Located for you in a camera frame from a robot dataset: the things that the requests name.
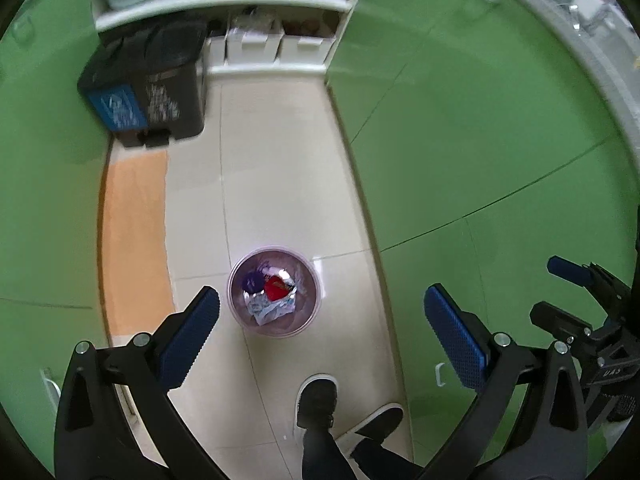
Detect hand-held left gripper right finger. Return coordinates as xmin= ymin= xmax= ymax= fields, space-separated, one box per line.
xmin=414 ymin=283 xmax=592 ymax=480

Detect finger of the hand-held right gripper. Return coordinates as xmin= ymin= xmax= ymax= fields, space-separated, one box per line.
xmin=529 ymin=301 xmax=594 ymax=352
xmin=546 ymin=255 xmax=639 ymax=322

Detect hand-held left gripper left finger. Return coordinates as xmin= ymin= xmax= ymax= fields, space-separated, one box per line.
xmin=53 ymin=285 xmax=227 ymax=480

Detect white plastic bag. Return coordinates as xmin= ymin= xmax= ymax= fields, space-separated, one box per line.
xmin=247 ymin=292 xmax=298 ymax=326

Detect red cloth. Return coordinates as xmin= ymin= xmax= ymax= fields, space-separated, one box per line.
xmin=264 ymin=276 xmax=290 ymax=302

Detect pink trash bin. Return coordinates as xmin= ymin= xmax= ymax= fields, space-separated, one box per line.
xmin=228 ymin=247 xmax=322 ymax=339

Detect person's right hand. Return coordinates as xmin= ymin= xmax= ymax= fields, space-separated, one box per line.
xmin=606 ymin=391 xmax=640 ymax=424

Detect black shoe white sole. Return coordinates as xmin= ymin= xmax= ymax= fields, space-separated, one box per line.
xmin=292 ymin=373 xmax=339 ymax=443
xmin=345 ymin=402 xmax=405 ymax=448

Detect orange floor mat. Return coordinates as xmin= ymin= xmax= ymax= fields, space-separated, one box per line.
xmin=100 ymin=150 xmax=177 ymax=336

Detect person's dark trousers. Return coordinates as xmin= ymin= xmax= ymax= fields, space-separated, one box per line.
xmin=300 ymin=427 xmax=426 ymax=480

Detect black pedal bin blue label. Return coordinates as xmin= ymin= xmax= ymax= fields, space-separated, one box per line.
xmin=76 ymin=20 xmax=208 ymax=148

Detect white storage box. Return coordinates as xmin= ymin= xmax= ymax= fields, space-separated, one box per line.
xmin=225 ymin=15 xmax=286 ymax=66
xmin=277 ymin=20 xmax=336 ymax=66

